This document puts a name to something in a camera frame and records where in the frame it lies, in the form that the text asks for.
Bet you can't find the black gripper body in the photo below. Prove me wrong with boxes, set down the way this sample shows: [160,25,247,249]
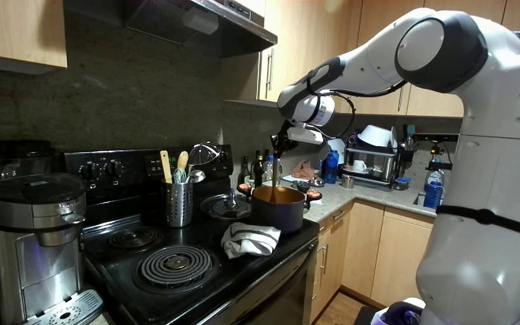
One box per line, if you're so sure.
[269,121,297,151]

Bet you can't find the black electric stove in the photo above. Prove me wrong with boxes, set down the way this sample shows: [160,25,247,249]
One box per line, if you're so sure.
[59,142,321,325]

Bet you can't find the clear water bottle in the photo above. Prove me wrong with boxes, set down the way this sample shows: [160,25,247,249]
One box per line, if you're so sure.
[261,155,274,188]

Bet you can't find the tall dark glass bottle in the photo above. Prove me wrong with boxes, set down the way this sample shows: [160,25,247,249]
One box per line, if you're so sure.
[252,150,265,188]

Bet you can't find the pink cloth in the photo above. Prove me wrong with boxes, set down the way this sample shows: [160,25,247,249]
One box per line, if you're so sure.
[288,160,317,182]

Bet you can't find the short dark glass bottle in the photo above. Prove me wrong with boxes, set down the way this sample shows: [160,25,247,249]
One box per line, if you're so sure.
[238,157,254,188]

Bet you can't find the blue jug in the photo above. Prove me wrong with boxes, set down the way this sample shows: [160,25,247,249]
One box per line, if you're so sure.
[321,150,341,186]

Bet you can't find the shiny metal kitchen utensil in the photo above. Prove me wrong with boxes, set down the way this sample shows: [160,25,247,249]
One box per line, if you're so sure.
[187,141,222,184]

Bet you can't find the black pan with lid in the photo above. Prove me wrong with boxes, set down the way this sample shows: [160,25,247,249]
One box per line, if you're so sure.
[198,189,252,222]

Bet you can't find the white mug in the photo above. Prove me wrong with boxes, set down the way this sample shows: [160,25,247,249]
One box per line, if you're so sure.
[348,159,370,177]

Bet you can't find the white grey dish cloth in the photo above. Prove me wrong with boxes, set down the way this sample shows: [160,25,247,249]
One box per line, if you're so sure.
[220,220,283,260]

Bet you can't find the metal dish rack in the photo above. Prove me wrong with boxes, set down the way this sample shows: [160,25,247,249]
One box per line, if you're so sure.
[341,141,400,189]

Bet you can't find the round wooden spoon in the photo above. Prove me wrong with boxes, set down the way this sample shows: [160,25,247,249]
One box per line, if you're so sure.
[175,150,191,177]

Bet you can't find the white bowl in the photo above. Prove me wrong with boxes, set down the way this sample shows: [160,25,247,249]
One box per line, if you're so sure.
[355,123,399,150]

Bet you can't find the flat wooden spatula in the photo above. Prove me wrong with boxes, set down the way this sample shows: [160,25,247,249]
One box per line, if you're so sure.
[158,148,175,186]

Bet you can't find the metal utensil holder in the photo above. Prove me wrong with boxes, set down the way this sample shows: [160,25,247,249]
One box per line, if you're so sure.
[164,179,195,229]

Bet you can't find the wooden base cabinets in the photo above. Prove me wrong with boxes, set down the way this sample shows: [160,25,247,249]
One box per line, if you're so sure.
[303,198,437,325]

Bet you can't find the blue soap bottle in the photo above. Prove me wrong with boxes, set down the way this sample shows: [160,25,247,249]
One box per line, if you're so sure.
[422,169,446,211]

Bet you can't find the dark range hood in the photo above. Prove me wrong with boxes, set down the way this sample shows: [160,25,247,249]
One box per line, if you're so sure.
[63,0,279,59]

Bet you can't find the purple white object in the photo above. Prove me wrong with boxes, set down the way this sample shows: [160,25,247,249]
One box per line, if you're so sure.
[370,296,427,325]

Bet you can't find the black countertop appliance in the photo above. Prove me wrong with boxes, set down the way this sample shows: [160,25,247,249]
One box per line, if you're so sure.
[0,139,63,182]

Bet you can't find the silver coffee maker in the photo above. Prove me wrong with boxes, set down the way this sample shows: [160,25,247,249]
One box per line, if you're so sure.
[0,171,106,325]

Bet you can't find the wooden cabinet beside coffee maker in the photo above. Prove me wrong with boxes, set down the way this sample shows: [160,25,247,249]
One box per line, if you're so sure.
[0,0,70,77]

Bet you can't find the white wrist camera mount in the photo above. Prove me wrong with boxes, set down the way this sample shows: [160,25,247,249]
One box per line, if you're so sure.
[285,124,325,146]

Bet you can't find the grey pot with orange handles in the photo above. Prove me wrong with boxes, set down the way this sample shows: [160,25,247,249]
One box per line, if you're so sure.
[236,182,323,234]

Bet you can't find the wooden wall cabinet beside hood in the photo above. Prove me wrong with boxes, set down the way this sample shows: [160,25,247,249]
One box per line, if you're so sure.
[218,0,364,115]

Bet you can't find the black stereo camera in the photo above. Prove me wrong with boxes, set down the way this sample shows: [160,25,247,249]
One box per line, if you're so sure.
[411,132,458,146]

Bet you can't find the wooden wall cabinets over sink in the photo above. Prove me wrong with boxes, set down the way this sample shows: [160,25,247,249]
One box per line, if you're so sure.
[330,0,520,119]

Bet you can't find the black velcro strap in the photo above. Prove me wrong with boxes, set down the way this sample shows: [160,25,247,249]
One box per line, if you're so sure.
[435,204,520,245]

